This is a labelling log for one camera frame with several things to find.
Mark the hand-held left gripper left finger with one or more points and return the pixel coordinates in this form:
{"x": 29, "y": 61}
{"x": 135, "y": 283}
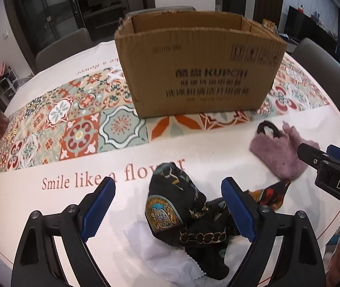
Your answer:
{"x": 98, "y": 209}

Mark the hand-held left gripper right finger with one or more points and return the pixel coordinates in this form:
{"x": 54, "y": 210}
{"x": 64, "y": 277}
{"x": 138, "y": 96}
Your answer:
{"x": 238, "y": 209}

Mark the purple fuzzy handbag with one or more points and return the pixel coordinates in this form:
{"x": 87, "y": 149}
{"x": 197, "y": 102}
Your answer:
{"x": 274, "y": 154}

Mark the black patterned silk scarf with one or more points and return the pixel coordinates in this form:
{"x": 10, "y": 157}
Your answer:
{"x": 175, "y": 197}

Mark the brown cardboard box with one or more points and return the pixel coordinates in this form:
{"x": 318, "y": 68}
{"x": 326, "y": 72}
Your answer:
{"x": 202, "y": 80}

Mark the white tile-pattern tablecloth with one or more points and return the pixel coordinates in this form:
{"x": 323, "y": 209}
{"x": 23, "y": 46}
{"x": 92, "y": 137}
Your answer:
{"x": 53, "y": 161}

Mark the white pinked-edge cloth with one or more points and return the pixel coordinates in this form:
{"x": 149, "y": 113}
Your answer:
{"x": 155, "y": 245}

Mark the grey dining chair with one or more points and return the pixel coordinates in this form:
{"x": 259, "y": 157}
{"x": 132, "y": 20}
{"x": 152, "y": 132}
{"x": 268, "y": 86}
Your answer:
{"x": 65, "y": 47}
{"x": 158, "y": 9}
{"x": 322, "y": 68}

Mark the white television cabinet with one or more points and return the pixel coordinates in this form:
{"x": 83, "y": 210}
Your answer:
{"x": 290, "y": 44}

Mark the black television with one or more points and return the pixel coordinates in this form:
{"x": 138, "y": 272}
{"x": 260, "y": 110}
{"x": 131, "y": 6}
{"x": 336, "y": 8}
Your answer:
{"x": 310, "y": 28}

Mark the dark wood panel door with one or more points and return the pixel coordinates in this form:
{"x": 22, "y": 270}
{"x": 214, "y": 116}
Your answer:
{"x": 270, "y": 0}

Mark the dark glass sliding door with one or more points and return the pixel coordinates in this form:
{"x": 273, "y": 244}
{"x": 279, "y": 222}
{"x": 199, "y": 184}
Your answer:
{"x": 53, "y": 9}

